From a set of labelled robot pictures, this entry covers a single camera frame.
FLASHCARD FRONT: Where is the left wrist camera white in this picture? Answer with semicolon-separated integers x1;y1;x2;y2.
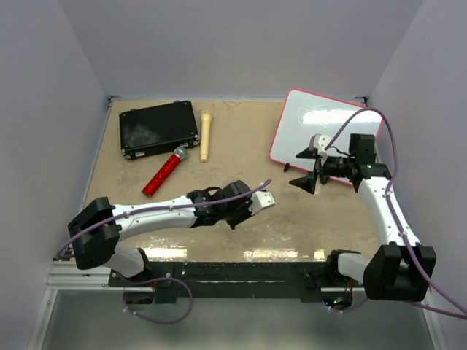
250;190;277;216

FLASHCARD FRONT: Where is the cream toy microphone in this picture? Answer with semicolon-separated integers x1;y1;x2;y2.
200;111;212;163

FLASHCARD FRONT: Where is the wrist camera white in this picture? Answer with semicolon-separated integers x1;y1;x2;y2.
250;190;277;216
308;134;331;158

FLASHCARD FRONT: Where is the aluminium frame rail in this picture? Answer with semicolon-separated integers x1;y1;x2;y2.
27;96;121;349

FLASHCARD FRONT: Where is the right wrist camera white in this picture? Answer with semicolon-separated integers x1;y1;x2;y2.
308;134;331;158

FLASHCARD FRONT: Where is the black hard case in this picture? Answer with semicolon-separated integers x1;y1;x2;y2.
119;100;200;160

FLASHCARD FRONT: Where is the pink framed whiteboard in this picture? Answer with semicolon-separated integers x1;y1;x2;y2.
269;89;383;171

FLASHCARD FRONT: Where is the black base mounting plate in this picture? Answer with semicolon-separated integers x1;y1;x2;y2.
108;260;369;306

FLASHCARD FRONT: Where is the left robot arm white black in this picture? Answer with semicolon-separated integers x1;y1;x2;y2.
68;180;262;286

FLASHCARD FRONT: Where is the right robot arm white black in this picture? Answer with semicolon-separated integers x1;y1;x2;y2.
290;133;436;302

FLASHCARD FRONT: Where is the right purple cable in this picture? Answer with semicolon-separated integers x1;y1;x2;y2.
324;108;467;320

